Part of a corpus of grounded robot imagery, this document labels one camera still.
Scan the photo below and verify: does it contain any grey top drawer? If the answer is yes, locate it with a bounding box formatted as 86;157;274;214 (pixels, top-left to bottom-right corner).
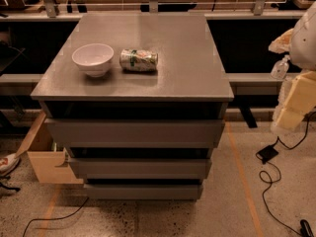
45;118;224;148

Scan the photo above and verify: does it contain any black cable left floor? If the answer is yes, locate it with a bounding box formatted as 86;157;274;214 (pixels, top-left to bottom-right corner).
22;197;90;237

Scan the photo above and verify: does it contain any white bowl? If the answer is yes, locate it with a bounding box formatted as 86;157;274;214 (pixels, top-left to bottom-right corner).
72;43;115;77

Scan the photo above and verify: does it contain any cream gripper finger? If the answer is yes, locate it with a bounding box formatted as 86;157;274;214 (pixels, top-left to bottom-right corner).
271;105;305;135

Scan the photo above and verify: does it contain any open cardboard box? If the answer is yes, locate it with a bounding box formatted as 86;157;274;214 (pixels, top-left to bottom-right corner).
16;111;83;184

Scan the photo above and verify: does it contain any grey drawer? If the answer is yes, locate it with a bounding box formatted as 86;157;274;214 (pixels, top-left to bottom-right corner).
69;158;211;180
83;184;203;200
45;118;224;148

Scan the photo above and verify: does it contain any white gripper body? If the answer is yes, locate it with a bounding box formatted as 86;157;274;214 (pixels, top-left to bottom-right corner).
278;70;316;116

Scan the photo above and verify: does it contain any grey drawer cabinet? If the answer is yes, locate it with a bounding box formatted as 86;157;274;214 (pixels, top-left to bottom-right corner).
32;14;233;185

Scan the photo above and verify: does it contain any grey bottom drawer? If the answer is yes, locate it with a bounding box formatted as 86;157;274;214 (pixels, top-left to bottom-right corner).
83;184;203;200

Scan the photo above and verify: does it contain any white sneaker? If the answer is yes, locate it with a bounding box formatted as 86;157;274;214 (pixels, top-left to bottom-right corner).
0;153;20;176

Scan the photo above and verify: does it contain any crushed green drink can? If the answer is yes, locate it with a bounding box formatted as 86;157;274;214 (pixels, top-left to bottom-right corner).
119;49;158;72

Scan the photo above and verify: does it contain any black power adapter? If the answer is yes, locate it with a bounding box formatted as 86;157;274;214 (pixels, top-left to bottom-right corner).
257;145;278;164

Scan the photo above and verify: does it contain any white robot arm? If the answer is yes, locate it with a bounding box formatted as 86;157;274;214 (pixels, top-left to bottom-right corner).
269;2;316;135

